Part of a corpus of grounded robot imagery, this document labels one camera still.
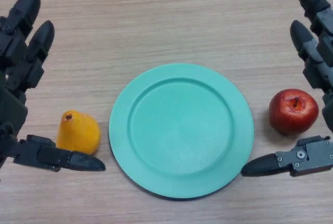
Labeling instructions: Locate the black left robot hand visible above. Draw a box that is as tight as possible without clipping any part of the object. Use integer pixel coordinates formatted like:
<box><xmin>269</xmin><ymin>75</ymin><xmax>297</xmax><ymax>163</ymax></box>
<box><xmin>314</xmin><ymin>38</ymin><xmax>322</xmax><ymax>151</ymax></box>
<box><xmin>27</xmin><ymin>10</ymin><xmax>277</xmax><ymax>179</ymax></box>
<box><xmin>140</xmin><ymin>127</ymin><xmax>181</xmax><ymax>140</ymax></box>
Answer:
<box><xmin>0</xmin><ymin>0</ymin><xmax>107</xmax><ymax>175</ymax></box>

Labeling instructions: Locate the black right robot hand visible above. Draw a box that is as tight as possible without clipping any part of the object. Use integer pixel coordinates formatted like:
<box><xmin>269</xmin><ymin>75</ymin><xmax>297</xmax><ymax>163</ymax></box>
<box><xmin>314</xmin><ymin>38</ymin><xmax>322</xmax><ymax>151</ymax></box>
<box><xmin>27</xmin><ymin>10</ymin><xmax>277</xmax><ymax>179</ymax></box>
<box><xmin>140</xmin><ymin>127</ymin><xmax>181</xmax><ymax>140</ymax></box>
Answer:
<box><xmin>240</xmin><ymin>0</ymin><xmax>333</xmax><ymax>178</ymax></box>

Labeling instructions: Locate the yellow pear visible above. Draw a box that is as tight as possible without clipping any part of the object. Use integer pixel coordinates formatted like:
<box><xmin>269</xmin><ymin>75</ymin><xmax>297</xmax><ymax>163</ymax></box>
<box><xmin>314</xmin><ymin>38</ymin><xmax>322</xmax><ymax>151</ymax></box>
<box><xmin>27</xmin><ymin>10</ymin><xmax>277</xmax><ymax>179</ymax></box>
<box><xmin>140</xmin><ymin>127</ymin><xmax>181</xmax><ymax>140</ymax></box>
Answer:
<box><xmin>56</xmin><ymin>110</ymin><xmax>101</xmax><ymax>155</ymax></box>

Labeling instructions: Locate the green round plate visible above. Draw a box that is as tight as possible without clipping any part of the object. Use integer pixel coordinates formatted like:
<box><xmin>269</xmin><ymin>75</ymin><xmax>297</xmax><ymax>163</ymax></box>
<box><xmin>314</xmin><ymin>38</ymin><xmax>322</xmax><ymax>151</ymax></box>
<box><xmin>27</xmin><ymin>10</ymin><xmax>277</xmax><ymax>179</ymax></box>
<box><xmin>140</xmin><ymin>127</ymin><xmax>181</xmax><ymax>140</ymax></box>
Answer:
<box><xmin>108</xmin><ymin>63</ymin><xmax>254</xmax><ymax>200</ymax></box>

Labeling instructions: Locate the red apple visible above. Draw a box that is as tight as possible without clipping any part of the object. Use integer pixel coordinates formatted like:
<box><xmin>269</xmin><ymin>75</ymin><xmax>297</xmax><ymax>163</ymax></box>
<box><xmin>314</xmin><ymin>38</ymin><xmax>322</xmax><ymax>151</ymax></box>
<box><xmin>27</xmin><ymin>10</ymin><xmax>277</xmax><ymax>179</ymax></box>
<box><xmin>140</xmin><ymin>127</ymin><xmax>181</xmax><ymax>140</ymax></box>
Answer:
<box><xmin>268</xmin><ymin>88</ymin><xmax>319</xmax><ymax>137</ymax></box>

